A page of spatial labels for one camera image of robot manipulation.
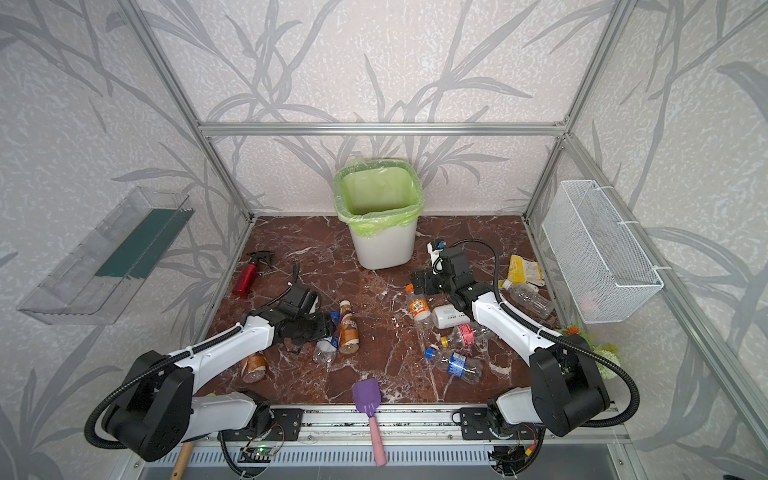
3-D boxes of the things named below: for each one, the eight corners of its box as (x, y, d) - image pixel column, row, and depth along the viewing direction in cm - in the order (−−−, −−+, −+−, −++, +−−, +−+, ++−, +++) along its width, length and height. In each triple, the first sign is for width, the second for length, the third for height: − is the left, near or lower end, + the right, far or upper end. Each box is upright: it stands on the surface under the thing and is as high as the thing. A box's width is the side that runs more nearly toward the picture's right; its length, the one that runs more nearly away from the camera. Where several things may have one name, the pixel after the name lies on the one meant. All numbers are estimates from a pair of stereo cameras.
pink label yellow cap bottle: (441, 347, 88) (442, 340, 84) (439, 331, 92) (441, 324, 87) (473, 347, 88) (477, 340, 84) (471, 331, 92) (474, 324, 87)
